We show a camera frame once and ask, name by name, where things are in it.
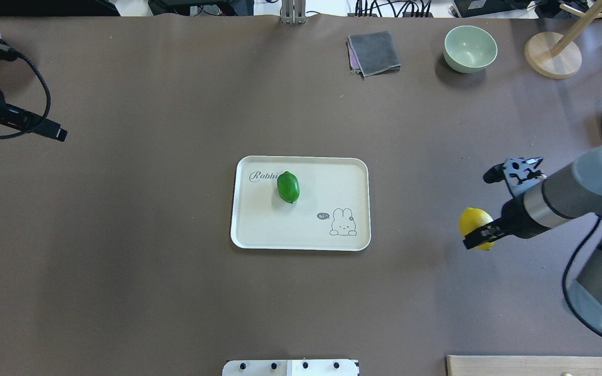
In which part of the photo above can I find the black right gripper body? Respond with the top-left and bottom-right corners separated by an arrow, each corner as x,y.
483,157 -> 547,196

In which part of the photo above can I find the yellow lemon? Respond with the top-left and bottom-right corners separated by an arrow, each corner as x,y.
458,207 -> 494,237

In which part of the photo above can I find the green lime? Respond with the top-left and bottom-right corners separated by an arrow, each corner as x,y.
276,171 -> 299,204

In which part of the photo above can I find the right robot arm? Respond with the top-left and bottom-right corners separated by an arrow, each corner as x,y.
463,145 -> 602,336

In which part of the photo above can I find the white rabbit tray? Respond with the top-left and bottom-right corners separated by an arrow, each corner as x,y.
230,156 -> 371,252

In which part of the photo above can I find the wooden mug tree stand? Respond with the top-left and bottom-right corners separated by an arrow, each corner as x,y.
525,1 -> 602,79

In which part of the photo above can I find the mint green bowl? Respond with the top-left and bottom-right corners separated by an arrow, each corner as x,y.
443,25 -> 499,74

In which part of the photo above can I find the wooden cutting board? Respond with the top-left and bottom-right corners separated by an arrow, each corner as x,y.
445,355 -> 602,375

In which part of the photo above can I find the grey folded cloth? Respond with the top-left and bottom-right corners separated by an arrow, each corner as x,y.
346,31 -> 401,78

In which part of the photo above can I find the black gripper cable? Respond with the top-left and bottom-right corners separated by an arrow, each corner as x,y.
0,44 -> 52,139

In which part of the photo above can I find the aluminium frame post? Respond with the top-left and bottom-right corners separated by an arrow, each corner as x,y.
280,0 -> 307,25

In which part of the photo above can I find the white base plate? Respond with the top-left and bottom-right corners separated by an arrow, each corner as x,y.
222,359 -> 361,375

